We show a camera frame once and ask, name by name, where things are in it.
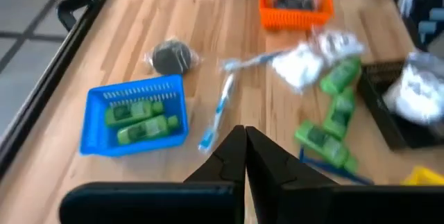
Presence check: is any black plastic slotted basket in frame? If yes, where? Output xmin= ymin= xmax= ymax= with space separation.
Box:
xmin=356 ymin=59 xmax=444 ymax=150

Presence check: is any loose green block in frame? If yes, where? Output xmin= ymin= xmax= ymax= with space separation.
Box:
xmin=321 ymin=87 xmax=357 ymax=139

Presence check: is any blue plastic basket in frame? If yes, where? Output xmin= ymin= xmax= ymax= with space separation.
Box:
xmin=78 ymin=74 xmax=190 ymax=158

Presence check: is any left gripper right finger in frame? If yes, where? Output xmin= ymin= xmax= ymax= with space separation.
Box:
xmin=244 ymin=125 xmax=340 ymax=187

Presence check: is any blue white toothbrush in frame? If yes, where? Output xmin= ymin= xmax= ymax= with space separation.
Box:
xmin=197 ymin=72 xmax=237 ymax=153
xmin=221 ymin=49 xmax=291 ymax=73

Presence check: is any black table edge rail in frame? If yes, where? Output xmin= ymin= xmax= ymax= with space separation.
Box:
xmin=0 ymin=0 xmax=121 ymax=182

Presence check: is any yellow plastic slotted basket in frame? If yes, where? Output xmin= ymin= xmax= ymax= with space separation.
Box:
xmin=401 ymin=165 xmax=444 ymax=186

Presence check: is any orange plastic basket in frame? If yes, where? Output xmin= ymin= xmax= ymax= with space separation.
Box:
xmin=258 ymin=0 xmax=335 ymax=31

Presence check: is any dark blue toothbrush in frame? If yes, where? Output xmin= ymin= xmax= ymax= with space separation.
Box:
xmin=298 ymin=146 xmax=375 ymax=186

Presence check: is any clear white packet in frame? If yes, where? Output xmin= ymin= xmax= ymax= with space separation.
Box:
xmin=310 ymin=29 xmax=366 ymax=62
xmin=381 ymin=52 xmax=444 ymax=126
xmin=270 ymin=42 xmax=325 ymax=94

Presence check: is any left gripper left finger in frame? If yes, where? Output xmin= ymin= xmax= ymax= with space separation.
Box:
xmin=183 ymin=125 xmax=248 ymax=184

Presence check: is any black loop handle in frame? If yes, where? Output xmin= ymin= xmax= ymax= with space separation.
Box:
xmin=56 ymin=0 xmax=101 ymax=33

